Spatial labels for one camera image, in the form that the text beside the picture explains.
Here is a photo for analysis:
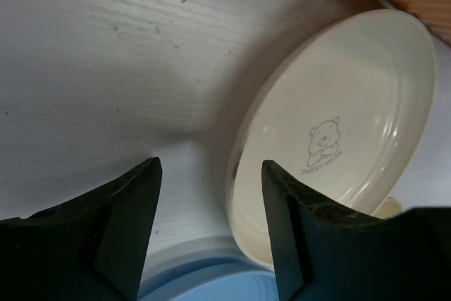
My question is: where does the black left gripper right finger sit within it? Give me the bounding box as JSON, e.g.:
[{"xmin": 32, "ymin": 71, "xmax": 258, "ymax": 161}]
[{"xmin": 261, "ymin": 160, "xmax": 450, "ymax": 300}]

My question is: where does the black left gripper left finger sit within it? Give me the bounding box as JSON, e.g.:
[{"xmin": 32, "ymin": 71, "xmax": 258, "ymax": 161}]
[{"xmin": 1, "ymin": 157, "xmax": 162, "ymax": 300}]

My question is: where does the blue bear plate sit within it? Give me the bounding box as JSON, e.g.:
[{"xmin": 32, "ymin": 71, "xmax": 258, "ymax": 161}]
[{"xmin": 140, "ymin": 262, "xmax": 279, "ymax": 300}]

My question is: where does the cream bear plate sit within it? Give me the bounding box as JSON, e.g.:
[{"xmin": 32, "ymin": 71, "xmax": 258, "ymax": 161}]
[{"xmin": 225, "ymin": 9, "xmax": 437, "ymax": 269}]

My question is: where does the small cream patterned plate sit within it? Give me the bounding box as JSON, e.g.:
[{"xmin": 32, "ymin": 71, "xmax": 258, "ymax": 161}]
[{"xmin": 372, "ymin": 197, "xmax": 403, "ymax": 220}]

